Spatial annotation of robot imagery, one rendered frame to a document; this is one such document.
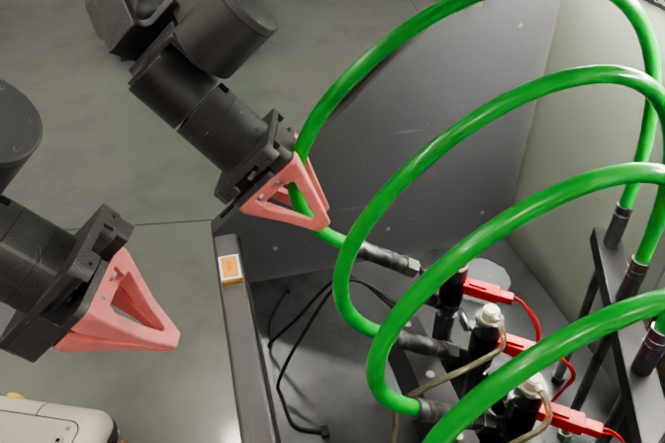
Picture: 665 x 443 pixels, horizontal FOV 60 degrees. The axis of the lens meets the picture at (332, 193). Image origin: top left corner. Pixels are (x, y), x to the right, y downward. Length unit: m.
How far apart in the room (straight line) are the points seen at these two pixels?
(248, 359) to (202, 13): 0.46
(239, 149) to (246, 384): 0.36
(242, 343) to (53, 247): 0.43
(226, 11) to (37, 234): 0.20
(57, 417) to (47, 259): 1.26
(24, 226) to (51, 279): 0.04
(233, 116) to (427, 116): 0.48
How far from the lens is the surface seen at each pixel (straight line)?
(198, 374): 1.97
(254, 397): 0.74
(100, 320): 0.40
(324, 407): 0.87
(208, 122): 0.48
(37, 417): 1.67
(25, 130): 0.35
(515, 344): 0.62
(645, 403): 0.62
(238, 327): 0.81
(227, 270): 0.87
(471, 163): 1.01
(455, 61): 0.89
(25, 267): 0.40
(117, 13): 0.52
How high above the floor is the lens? 1.57
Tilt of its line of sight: 37 degrees down
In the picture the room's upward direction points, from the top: straight up
